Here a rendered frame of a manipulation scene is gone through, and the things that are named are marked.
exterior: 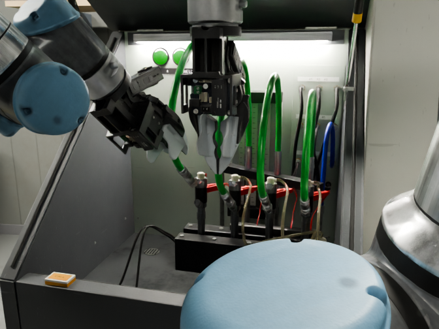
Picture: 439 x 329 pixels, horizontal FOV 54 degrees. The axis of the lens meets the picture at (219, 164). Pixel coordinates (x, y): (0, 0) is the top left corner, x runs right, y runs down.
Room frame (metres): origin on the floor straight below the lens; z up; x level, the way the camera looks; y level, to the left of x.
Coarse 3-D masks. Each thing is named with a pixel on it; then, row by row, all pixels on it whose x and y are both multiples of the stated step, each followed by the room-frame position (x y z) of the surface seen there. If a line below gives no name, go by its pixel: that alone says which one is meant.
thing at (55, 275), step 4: (52, 276) 0.78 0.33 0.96; (56, 276) 0.78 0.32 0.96; (60, 276) 0.78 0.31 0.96; (64, 276) 0.78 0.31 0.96; (68, 276) 0.78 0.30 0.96; (64, 280) 0.76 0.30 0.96; (72, 280) 0.77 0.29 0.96; (48, 284) 0.77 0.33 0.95; (52, 284) 0.76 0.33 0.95; (56, 284) 0.76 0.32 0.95; (60, 284) 0.76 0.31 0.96; (64, 284) 0.76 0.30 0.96; (68, 284) 0.76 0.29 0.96
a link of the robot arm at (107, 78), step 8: (112, 56) 0.66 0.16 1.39; (104, 64) 0.64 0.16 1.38; (112, 64) 0.65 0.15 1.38; (120, 64) 0.67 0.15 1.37; (96, 72) 0.63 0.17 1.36; (104, 72) 0.64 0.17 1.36; (112, 72) 0.65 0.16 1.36; (120, 72) 0.66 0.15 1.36; (88, 80) 0.63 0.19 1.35; (96, 80) 0.63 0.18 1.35; (104, 80) 0.64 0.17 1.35; (112, 80) 0.65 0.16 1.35; (120, 80) 0.66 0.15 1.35; (88, 88) 0.64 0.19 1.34; (96, 88) 0.64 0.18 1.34; (104, 88) 0.64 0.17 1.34; (112, 88) 0.65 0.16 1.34; (96, 96) 0.65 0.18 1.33; (104, 96) 0.65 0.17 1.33
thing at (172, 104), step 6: (186, 48) 0.89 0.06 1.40; (186, 54) 0.87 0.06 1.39; (180, 60) 0.85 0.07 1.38; (186, 60) 0.86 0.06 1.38; (180, 66) 0.84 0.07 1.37; (180, 72) 0.83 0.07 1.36; (174, 78) 0.82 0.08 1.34; (174, 84) 0.81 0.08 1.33; (174, 90) 0.80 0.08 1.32; (174, 96) 0.80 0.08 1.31; (174, 102) 0.79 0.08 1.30; (174, 108) 0.79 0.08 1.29; (222, 138) 1.14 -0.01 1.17; (174, 162) 0.80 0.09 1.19; (180, 162) 0.81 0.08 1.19; (180, 168) 0.82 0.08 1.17
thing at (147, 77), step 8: (144, 72) 0.75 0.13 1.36; (152, 72) 0.77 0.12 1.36; (160, 72) 0.79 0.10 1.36; (136, 80) 0.72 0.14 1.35; (144, 80) 0.74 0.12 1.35; (152, 80) 0.76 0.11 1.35; (160, 80) 0.78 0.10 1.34; (128, 88) 0.70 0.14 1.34; (136, 88) 0.71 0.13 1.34; (144, 88) 0.73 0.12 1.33
